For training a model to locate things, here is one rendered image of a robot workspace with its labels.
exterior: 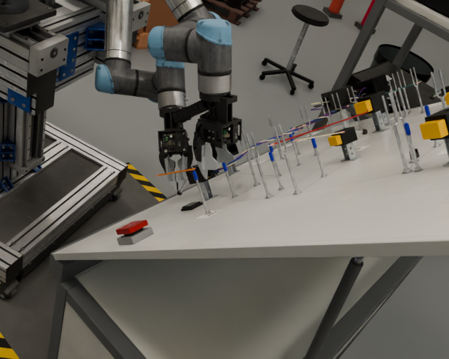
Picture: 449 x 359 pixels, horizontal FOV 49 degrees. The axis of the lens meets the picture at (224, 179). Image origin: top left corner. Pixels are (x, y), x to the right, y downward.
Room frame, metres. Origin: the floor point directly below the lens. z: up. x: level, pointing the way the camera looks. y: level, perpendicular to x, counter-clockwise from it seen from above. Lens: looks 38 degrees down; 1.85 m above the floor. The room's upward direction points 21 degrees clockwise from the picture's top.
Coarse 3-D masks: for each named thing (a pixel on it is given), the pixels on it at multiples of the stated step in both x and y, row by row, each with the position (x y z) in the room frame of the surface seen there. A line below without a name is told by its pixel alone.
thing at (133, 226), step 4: (144, 220) 0.73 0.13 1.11; (128, 224) 0.73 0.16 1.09; (132, 224) 0.72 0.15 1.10; (136, 224) 0.71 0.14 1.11; (140, 224) 0.72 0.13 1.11; (144, 224) 0.72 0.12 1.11; (120, 228) 0.71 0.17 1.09; (124, 228) 0.70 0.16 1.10; (128, 228) 0.69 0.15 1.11; (132, 228) 0.70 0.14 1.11; (136, 228) 0.71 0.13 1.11; (140, 228) 0.71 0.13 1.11; (116, 232) 0.71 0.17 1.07; (120, 232) 0.70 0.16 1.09; (124, 232) 0.70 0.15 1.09; (128, 232) 0.69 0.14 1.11; (132, 232) 0.69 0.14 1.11; (136, 232) 0.71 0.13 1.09
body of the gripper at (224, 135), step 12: (204, 96) 0.95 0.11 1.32; (216, 96) 0.95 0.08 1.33; (228, 96) 0.97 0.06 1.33; (216, 108) 0.96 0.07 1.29; (228, 108) 0.96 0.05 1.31; (204, 120) 0.95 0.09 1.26; (216, 120) 0.95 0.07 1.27; (228, 120) 0.95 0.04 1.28; (240, 120) 0.97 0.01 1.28; (204, 132) 0.94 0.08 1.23; (216, 132) 0.93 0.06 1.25; (228, 132) 0.96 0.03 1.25; (240, 132) 0.97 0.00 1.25; (216, 144) 0.92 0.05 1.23
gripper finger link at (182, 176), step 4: (180, 160) 1.04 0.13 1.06; (184, 160) 1.03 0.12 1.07; (180, 164) 1.03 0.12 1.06; (184, 164) 1.03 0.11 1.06; (180, 168) 1.02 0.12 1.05; (184, 168) 1.02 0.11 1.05; (180, 172) 1.01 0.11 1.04; (184, 172) 1.01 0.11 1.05; (180, 176) 1.01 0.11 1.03; (184, 176) 1.01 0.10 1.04; (180, 180) 1.00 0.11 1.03; (184, 180) 1.00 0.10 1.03; (180, 184) 0.99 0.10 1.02; (180, 188) 0.99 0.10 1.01
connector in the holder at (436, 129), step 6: (438, 120) 0.73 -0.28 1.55; (444, 120) 0.73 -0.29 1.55; (420, 126) 0.74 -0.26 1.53; (426, 126) 0.73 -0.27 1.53; (432, 126) 0.73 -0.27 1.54; (438, 126) 0.72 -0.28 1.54; (444, 126) 0.73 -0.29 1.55; (426, 132) 0.73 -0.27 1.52; (432, 132) 0.73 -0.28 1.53; (438, 132) 0.72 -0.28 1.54; (444, 132) 0.72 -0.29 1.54; (426, 138) 0.73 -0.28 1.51; (432, 138) 0.73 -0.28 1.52
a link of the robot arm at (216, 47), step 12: (204, 24) 0.98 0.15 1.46; (216, 24) 0.98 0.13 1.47; (228, 24) 1.00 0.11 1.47; (192, 36) 0.99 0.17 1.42; (204, 36) 0.97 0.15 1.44; (216, 36) 0.97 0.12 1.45; (228, 36) 0.99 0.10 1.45; (192, 48) 0.97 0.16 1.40; (204, 48) 0.96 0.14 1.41; (216, 48) 0.97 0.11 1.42; (228, 48) 0.98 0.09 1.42; (192, 60) 0.98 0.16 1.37; (204, 60) 0.96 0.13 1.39; (216, 60) 0.96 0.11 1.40; (228, 60) 0.98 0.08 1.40; (204, 72) 0.96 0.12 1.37; (216, 72) 0.96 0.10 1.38; (228, 72) 0.98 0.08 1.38
